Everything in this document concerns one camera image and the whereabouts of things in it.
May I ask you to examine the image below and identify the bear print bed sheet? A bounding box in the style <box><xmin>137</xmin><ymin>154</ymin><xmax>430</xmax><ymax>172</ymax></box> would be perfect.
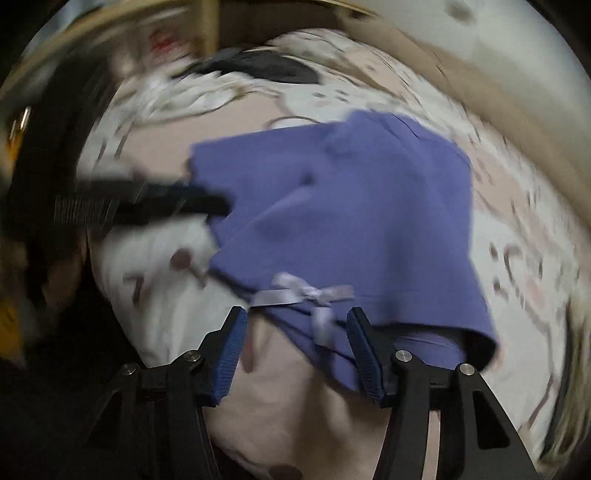
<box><xmin>78</xmin><ymin>28</ymin><xmax>583</xmax><ymax>480</ymax></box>

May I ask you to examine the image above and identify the dark grey garment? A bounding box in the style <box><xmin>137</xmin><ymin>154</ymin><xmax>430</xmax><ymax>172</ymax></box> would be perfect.
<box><xmin>178</xmin><ymin>48</ymin><xmax>319</xmax><ymax>86</ymax></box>

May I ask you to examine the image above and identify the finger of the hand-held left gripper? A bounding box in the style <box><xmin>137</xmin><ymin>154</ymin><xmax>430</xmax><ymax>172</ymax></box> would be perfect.
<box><xmin>111</xmin><ymin>178</ymin><xmax>232</xmax><ymax>227</ymax></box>

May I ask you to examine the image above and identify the purple garment with bow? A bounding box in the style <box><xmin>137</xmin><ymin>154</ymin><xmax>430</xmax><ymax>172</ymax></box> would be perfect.
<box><xmin>187</xmin><ymin>110</ymin><xmax>499</xmax><ymax>393</ymax></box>

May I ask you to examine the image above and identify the white crumpled garment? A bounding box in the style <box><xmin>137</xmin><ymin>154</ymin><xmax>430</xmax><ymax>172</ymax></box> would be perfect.
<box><xmin>106</xmin><ymin>69</ymin><xmax>259</xmax><ymax>121</ymax></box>

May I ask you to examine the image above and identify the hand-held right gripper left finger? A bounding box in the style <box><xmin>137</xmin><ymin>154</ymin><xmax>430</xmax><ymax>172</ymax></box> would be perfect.
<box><xmin>81</xmin><ymin>305</ymin><xmax>250</xmax><ymax>480</ymax></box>

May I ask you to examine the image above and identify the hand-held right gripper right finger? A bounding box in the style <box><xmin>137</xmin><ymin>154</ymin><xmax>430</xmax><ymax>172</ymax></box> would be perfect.
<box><xmin>346</xmin><ymin>307</ymin><xmax>539</xmax><ymax>480</ymax></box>

